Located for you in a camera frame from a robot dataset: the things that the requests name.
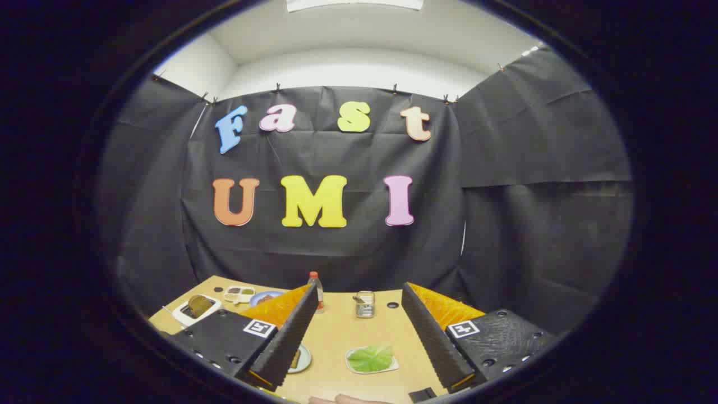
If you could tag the white square plate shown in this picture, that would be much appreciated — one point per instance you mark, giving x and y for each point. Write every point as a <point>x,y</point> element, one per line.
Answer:
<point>390,367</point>

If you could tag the clear bottle with red cap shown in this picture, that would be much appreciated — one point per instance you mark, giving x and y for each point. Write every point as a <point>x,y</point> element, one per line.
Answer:
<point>317,289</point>

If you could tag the ceiling light panel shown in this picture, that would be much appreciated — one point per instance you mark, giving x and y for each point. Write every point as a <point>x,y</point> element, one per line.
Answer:
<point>353,4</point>

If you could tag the green lettuce leaf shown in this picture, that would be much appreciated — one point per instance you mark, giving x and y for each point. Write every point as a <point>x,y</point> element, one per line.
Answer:
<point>370,359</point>

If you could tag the pale green round plate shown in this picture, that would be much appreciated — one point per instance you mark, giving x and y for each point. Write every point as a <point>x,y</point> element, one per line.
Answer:
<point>305,359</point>

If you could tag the brown meat patty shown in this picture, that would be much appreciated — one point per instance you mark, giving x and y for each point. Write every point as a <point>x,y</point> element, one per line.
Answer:
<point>265,298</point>

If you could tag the brown toasted bread slice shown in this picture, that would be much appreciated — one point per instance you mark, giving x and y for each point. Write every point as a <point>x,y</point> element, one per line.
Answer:
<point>199,306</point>

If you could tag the blue round plate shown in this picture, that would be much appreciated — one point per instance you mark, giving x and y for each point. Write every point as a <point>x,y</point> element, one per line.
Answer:
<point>258,300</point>

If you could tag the white toaster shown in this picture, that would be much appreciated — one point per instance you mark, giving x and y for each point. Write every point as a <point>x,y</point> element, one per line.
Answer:
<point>182,315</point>

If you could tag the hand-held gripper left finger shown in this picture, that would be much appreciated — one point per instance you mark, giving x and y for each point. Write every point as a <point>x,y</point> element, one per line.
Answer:
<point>291,342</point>

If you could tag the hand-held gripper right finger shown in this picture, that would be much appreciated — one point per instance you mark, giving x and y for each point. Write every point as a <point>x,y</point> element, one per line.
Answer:
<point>435,342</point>

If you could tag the white divided seasoning tray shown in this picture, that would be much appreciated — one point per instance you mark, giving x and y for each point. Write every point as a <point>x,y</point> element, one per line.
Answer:
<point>238,294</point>

